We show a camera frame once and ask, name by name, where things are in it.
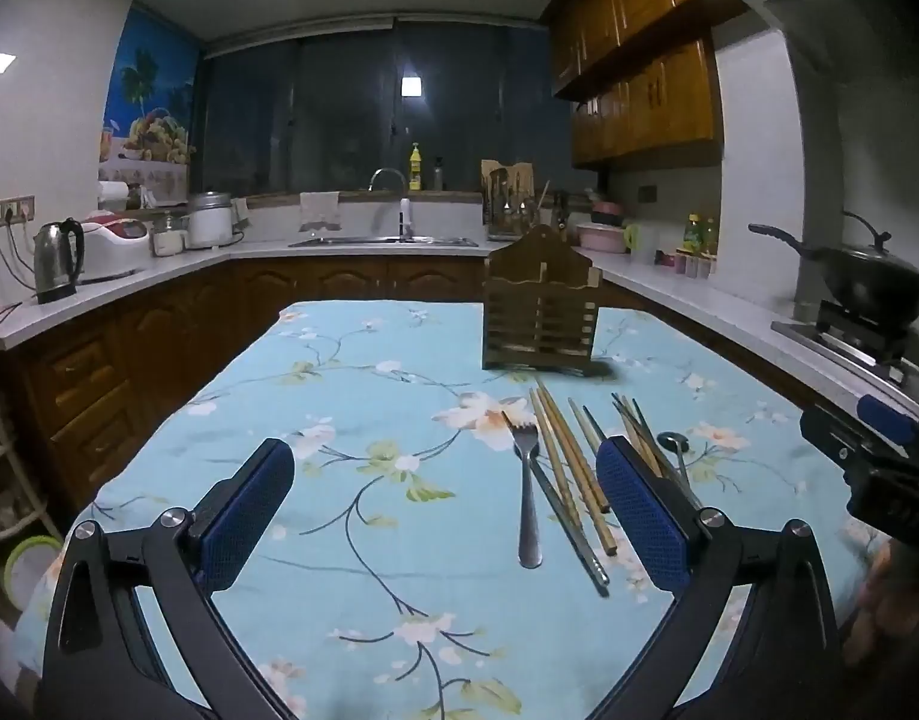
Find steel chopstick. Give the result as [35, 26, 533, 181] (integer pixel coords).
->
[528, 460, 609, 598]

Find steel spoon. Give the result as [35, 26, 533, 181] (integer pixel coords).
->
[656, 431, 690, 488]

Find wooden chopstick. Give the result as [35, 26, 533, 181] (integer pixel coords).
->
[569, 398, 603, 455]
[530, 388, 581, 528]
[537, 382, 617, 557]

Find steel fork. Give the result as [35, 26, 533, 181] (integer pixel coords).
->
[505, 416, 542, 571]

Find kitchen faucet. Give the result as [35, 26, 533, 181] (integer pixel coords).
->
[367, 167, 416, 242]

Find person right hand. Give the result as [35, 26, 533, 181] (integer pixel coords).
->
[842, 539, 919, 667]

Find gas stove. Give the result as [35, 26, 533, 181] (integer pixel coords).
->
[772, 301, 919, 417]

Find black wok with lid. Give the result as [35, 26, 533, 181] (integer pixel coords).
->
[747, 211, 919, 328]

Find lower wooden cabinets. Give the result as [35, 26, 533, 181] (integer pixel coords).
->
[0, 255, 484, 514]

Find wooden cabinets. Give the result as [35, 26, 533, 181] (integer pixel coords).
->
[0, 255, 484, 514]
[541, 0, 746, 169]

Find yellow oil bottle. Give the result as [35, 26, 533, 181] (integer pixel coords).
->
[683, 213, 704, 255]

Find floral blue tablecloth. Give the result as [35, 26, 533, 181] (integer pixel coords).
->
[12, 299, 893, 720]

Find pink basin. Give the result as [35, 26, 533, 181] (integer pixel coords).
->
[576, 223, 627, 254]

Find wooden utensil holder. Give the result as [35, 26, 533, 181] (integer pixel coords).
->
[482, 224, 603, 374]

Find steel electric kettle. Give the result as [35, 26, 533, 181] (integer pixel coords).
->
[33, 218, 85, 304]

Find white red rice cooker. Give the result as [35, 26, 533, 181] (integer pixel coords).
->
[80, 213, 152, 283]

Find glass jar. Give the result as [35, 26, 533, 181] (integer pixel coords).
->
[151, 213, 186, 257]

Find knife block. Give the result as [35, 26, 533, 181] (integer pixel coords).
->
[551, 190, 570, 241]

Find white pot with lid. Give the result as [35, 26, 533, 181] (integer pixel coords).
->
[186, 192, 233, 250]

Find paper towel roll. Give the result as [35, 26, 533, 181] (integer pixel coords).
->
[97, 181, 129, 205]

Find dish drying rack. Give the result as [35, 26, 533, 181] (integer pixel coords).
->
[480, 160, 537, 241]

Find hanging dish cloth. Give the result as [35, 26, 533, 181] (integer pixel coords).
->
[299, 190, 343, 232]

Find steel sink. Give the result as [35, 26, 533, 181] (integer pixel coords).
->
[289, 236, 480, 249]

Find upper wooden cabinets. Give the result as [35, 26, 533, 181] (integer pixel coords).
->
[541, 0, 746, 169]

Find tropical fruit poster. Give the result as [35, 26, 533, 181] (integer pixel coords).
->
[98, 7, 201, 205]

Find yellow detergent bottle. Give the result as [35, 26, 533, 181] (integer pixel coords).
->
[409, 142, 422, 192]

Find dark window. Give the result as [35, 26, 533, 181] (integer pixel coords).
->
[193, 21, 585, 195]

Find wall power outlet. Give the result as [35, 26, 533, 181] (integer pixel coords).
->
[0, 195, 37, 227]

